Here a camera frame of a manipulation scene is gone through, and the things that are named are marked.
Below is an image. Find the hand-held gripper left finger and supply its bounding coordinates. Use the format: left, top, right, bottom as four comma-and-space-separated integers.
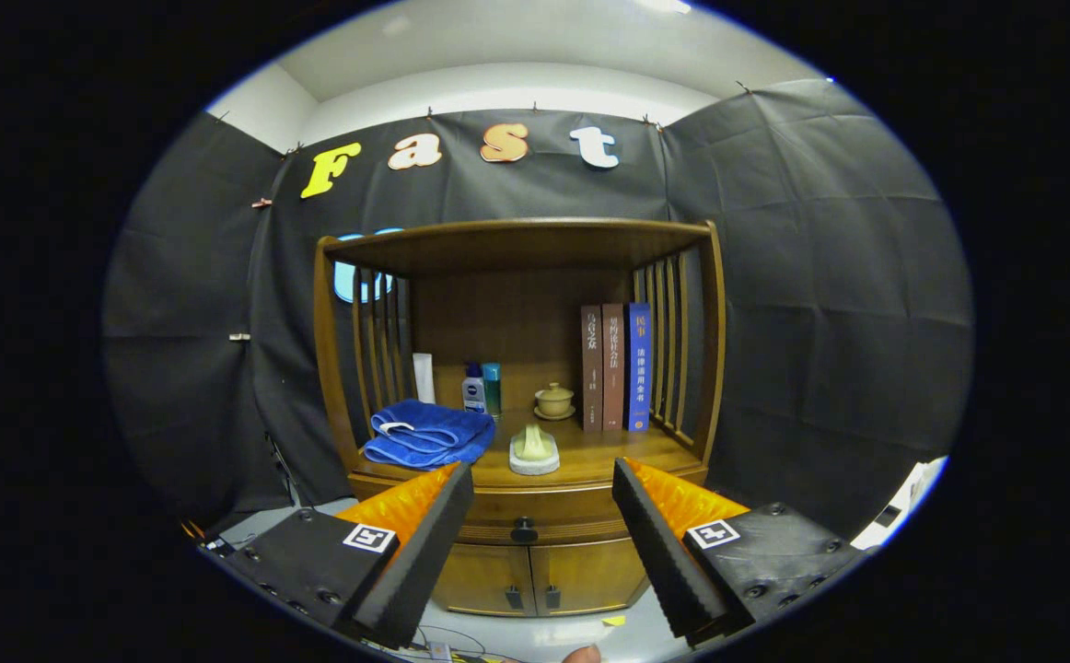
213, 460, 476, 650

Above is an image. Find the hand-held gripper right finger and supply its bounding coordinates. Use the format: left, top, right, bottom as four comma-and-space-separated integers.
612, 458, 870, 646

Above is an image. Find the wooden drawer with black knob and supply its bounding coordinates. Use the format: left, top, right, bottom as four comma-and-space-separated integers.
457, 488, 633, 546

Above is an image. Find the wooden countertop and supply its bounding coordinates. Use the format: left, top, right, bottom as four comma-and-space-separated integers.
351, 410, 709, 489

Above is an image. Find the wooden cabinet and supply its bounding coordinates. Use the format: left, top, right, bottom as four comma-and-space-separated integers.
312, 217, 727, 618

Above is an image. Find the folded blue towel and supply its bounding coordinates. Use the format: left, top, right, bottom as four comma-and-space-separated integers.
360, 399, 497, 471

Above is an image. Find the blue book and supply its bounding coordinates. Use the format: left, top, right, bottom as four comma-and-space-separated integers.
624, 302, 654, 433

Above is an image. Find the reddish brown book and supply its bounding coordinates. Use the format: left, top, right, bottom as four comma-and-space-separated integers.
601, 304, 626, 432

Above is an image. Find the dark brown book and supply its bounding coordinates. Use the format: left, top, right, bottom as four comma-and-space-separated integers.
580, 306, 604, 433

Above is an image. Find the white box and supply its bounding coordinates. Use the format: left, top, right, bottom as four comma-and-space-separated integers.
851, 456, 948, 552

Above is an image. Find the black backdrop cloth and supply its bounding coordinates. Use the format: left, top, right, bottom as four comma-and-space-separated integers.
100, 78, 975, 540

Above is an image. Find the tangle of thin cables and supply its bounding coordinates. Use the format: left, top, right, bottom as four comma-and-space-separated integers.
406, 624, 499, 662

